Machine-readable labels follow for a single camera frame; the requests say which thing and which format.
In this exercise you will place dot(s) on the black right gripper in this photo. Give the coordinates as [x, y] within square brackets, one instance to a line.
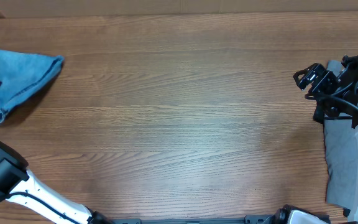
[317, 80]

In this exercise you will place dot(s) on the light blue denim jeans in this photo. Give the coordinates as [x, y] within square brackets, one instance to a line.
[23, 75]

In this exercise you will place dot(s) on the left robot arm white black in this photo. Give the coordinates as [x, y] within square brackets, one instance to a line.
[19, 185]

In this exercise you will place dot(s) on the black garment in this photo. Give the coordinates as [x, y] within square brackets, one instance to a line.
[319, 115]

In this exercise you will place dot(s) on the grey folded garment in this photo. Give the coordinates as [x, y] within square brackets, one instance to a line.
[341, 159]

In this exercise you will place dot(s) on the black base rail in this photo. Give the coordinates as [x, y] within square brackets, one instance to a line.
[248, 219]

